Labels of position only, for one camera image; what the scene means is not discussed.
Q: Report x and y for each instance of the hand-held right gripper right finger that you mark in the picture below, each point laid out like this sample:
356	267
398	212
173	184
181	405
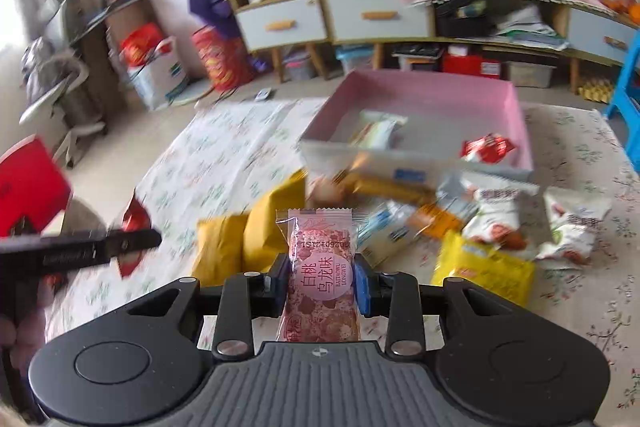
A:
362	288

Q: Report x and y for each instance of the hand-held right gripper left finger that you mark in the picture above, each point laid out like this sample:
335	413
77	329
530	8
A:
276	292

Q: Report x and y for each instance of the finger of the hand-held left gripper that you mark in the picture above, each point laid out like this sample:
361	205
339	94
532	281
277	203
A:
135	241

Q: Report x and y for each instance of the red snack packet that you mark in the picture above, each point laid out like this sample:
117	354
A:
134	218
487	148

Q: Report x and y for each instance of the pink floral snack packet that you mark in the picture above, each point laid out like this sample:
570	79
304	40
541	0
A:
320	267

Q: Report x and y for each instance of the white blue chocolate snack packet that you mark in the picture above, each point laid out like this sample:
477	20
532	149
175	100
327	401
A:
390	233

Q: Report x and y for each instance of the yellow puffy snack packet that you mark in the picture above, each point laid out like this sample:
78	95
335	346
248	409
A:
274	219
220	249

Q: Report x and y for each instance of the white nut snack packet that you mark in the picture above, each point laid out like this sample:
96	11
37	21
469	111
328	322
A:
495	209
575	227

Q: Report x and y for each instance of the pink storage box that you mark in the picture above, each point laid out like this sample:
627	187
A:
425	92

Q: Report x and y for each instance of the person's left hand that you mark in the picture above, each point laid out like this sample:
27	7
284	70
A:
27	339

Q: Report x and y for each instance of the red plastic stool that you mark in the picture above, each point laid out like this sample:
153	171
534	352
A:
30	192

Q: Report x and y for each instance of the orange snack packet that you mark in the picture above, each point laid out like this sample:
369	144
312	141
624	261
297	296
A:
434	221

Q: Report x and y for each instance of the golden long snack packet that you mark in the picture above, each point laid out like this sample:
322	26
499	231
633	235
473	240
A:
390	188

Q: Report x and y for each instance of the floral printed mat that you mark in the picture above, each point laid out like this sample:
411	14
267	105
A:
210	157

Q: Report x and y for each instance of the grey white snack packet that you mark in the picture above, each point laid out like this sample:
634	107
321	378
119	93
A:
452	194

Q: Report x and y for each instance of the white green long snack packet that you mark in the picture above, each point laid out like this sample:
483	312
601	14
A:
377	129

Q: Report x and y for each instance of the white carton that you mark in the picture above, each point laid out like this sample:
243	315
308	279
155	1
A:
160	79

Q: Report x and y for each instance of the grey office chair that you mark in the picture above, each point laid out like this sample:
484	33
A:
60	92

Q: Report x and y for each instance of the red shopping bag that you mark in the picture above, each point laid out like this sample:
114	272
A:
142	47

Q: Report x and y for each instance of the white power adapter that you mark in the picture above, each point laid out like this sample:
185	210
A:
264	94

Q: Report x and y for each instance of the red printed drum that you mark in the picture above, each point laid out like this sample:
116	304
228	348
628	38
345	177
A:
222	59

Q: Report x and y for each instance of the small clear storage bin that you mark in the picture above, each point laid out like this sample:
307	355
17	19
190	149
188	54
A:
300	68

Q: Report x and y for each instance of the blue lidded storage bin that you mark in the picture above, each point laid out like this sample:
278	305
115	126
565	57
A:
355	57

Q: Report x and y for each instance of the wooden bookshelf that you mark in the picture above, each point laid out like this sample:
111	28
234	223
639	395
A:
117	7

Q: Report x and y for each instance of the clear bin with dark lid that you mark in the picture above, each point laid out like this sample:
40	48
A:
417	57

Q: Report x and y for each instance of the red flat box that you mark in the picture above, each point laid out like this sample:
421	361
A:
470	63

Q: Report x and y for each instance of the purple plush hat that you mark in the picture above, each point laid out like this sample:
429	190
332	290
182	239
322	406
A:
207	2

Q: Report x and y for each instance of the long wooden tv cabinet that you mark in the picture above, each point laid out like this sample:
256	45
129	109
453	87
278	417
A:
380	17

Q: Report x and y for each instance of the yellow egg tray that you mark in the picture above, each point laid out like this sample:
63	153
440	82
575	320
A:
596	89

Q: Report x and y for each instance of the pile of white papers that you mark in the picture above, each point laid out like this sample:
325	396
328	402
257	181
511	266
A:
530	27

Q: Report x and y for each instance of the blue plastic stool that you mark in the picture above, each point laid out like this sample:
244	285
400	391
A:
627	82

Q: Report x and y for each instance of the orange fruit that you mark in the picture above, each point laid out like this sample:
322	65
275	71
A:
635	13

